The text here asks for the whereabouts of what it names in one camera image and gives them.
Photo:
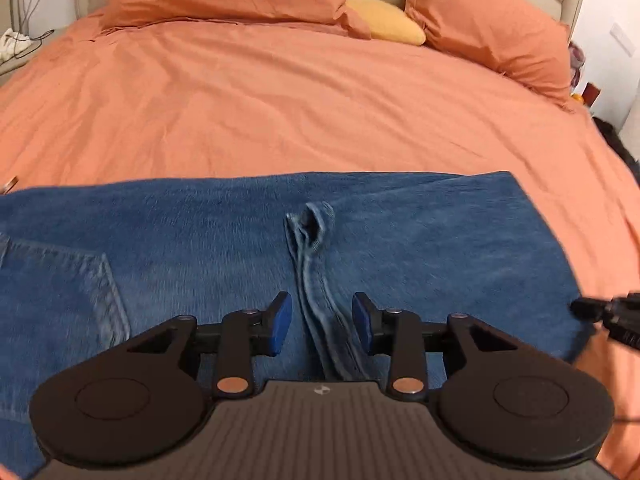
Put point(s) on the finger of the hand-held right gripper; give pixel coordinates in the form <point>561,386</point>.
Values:
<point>590,307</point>

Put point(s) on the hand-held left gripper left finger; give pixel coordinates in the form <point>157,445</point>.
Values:
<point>280,325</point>

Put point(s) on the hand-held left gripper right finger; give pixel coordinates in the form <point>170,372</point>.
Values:
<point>362,325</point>

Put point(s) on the blue denim pants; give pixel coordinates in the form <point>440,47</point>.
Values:
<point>200,240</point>

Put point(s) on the black clothes pile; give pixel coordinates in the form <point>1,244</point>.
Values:
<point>617,142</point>

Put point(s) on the orange fruit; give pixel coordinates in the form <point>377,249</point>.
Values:
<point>577,96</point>

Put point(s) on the red cup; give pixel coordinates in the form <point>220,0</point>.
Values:
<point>592,94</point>

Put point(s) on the bed with orange sheet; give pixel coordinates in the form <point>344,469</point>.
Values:
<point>300,110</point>

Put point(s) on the pink bear plush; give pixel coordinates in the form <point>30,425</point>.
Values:
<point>576,60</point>

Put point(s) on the yellow pillow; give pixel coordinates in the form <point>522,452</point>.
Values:
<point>390,22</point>

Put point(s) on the beige nightstand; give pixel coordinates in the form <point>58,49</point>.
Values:
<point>20,62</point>

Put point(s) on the white cloth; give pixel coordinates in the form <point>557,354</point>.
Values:
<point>11,45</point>

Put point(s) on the white wall switch plate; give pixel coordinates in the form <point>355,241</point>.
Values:
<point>624,41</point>

